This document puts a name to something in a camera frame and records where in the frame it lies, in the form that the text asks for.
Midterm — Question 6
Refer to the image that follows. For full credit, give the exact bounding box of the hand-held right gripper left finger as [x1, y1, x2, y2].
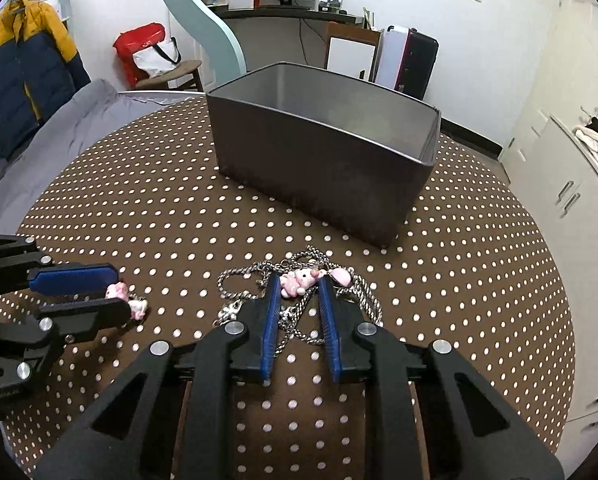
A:
[34, 275, 282, 480]

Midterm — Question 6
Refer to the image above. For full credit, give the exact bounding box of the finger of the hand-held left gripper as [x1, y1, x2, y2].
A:
[0, 297, 132, 383]
[0, 232, 120, 302]

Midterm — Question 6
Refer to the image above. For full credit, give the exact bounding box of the wooden stool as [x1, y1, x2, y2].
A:
[136, 60, 205, 92]

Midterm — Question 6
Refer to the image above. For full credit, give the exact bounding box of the silver chain necklace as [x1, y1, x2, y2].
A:
[214, 245, 385, 356]

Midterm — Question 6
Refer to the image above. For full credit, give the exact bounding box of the white sideboard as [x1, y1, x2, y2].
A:
[509, 110, 598, 466]

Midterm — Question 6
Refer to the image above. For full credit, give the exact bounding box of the red bag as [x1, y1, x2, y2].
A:
[113, 22, 167, 88]

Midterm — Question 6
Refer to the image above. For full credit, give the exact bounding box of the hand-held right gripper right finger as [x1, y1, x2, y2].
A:
[318, 275, 565, 480]

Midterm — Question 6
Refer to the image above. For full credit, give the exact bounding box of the white door cabinet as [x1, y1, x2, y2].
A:
[324, 22, 382, 81]

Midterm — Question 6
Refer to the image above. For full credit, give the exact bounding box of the brown polka-dot tablecloth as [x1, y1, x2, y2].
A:
[0, 92, 577, 480]

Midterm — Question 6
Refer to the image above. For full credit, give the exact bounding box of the grey blanket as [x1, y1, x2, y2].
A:
[0, 80, 180, 236]

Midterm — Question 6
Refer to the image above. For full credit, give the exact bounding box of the black and white suitcase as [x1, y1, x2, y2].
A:
[374, 25, 440, 101]

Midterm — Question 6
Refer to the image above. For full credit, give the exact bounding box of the pink cat charm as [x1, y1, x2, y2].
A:
[104, 281, 150, 321]
[279, 267, 325, 298]

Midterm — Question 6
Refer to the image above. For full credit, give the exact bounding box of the white tote bag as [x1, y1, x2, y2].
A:
[131, 37, 182, 78]

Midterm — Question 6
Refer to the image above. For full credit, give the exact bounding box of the dark grey storage box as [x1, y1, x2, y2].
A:
[206, 62, 442, 248]

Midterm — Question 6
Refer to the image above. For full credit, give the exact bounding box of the yellow and navy jacket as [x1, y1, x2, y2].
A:
[0, 0, 92, 173]

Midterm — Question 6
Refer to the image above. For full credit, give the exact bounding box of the dark wooden desk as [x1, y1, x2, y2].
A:
[214, 2, 365, 28]

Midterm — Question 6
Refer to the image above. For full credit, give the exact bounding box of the cream door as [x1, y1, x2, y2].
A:
[504, 0, 598, 161]

